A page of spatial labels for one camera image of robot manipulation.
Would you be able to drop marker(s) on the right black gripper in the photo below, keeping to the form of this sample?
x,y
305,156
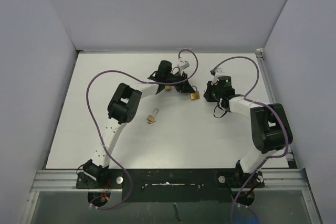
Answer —
x,y
208,94

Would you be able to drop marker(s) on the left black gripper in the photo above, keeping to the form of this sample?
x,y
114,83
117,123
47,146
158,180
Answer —
x,y
185,87

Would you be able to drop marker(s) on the wide brass padlock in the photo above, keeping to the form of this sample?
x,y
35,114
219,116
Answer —
x,y
195,95

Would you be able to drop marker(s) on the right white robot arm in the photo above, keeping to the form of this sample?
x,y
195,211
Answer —
x,y
247,108

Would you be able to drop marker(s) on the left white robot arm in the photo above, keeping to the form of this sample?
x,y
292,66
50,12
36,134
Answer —
x,y
122,109

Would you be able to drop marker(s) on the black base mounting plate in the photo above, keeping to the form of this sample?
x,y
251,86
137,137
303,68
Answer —
x,y
172,185

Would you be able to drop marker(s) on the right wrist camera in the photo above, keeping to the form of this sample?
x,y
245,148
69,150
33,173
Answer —
x,y
216,73

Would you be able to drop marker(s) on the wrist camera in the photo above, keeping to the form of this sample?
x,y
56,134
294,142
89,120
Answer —
x,y
182,64
216,73

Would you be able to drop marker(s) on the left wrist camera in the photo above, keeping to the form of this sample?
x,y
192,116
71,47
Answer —
x,y
182,64

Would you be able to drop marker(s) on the aluminium frame rail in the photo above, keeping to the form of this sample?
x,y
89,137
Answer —
x,y
274,118

